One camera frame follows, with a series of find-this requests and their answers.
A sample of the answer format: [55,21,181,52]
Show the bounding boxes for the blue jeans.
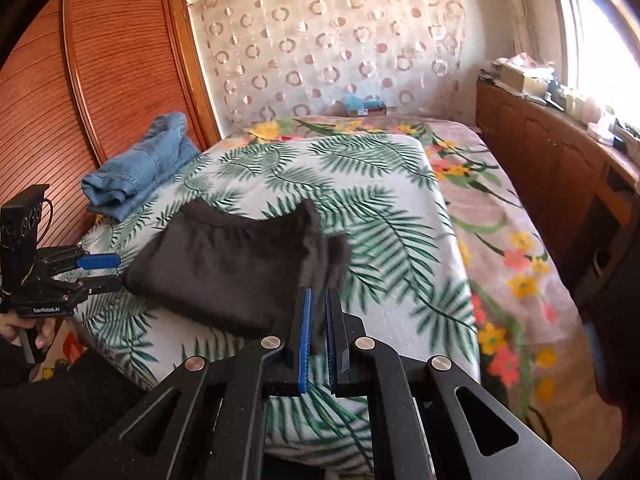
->
[81,111,201,223]

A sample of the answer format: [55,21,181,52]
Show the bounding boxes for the cardboard box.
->
[497,57,543,91]

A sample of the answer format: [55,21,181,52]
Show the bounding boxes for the window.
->
[545,0,640,126]

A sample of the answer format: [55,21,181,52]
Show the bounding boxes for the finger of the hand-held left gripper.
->
[40,246,122,276]
[50,275,123,297]

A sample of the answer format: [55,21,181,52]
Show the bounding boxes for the lace window curtain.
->
[487,0,531,56]

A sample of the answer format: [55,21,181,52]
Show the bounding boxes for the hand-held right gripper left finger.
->
[60,287,313,480]

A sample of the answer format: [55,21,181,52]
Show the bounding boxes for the white tissue box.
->
[587,120,618,141]

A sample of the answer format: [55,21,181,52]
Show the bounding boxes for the dark brown chair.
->
[570,230,640,411]

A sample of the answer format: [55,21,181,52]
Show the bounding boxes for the black pants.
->
[122,196,351,338]

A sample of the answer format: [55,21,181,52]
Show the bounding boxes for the wooden wardrobe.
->
[0,0,221,261]

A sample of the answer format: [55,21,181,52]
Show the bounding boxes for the person's black clothing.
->
[0,340,166,480]

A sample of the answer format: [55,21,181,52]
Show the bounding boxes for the blue tissue pack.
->
[344,94,371,117]

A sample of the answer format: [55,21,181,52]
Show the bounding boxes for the circle-patterned curtain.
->
[190,0,468,131]

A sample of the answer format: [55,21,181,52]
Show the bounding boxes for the wooden cabinet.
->
[475,80,640,281]

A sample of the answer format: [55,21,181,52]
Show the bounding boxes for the leaf-print blanket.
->
[75,132,481,471]

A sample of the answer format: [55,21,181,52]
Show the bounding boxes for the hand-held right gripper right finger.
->
[325,289,581,480]

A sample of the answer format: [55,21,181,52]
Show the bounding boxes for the person's left hand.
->
[0,311,57,352]

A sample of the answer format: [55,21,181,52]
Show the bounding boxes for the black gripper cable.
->
[30,198,55,227]

